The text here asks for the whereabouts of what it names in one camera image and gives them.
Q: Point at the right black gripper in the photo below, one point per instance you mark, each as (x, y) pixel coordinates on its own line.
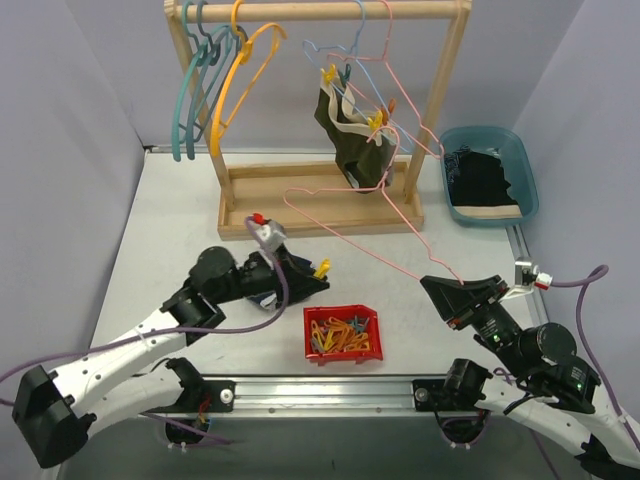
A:
(478, 306)

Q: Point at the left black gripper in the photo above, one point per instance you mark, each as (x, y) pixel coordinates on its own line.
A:
(279, 275)

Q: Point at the yellow clip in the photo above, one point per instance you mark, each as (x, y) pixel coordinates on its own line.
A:
(375, 122)
(329, 74)
(322, 270)

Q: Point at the pink wire hanger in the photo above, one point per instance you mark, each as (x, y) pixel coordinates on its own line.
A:
(367, 223)
(430, 144)

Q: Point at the teal clip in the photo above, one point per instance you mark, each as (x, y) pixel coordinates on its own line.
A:
(345, 74)

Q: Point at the grey underwear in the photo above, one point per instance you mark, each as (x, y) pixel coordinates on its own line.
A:
(363, 163)

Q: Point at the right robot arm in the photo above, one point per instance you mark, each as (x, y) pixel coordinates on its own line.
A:
(553, 391)

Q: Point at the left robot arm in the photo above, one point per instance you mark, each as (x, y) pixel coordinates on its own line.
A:
(58, 410)

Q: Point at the wooden hanger rack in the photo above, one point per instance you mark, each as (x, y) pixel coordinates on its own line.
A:
(259, 188)

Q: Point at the black underwear in basin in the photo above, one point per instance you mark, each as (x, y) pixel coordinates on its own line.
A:
(477, 186)

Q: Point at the dark olive underwear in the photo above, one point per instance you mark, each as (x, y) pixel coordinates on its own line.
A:
(326, 116)

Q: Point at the teal plastic hanger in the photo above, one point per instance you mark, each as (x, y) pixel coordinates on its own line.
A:
(185, 49)

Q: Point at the blue-grey plastic hanger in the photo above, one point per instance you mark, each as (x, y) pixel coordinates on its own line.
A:
(215, 49)

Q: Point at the pile of coloured clips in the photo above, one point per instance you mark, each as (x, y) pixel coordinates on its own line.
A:
(340, 336)

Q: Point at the red plastic bin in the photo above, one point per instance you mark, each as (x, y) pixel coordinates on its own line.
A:
(344, 312)

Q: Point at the teal plastic basin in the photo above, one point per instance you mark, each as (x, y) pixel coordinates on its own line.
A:
(508, 147)

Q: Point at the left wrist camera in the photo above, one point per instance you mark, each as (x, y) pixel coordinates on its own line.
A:
(269, 234)

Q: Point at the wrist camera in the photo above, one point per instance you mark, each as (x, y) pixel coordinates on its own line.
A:
(528, 277)
(269, 234)

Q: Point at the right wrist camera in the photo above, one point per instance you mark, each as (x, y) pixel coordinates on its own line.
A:
(528, 277)

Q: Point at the aluminium rail base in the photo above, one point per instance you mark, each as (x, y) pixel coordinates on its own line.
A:
(320, 395)

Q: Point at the light blue wire hanger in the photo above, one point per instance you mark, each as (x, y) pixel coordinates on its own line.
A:
(338, 51)

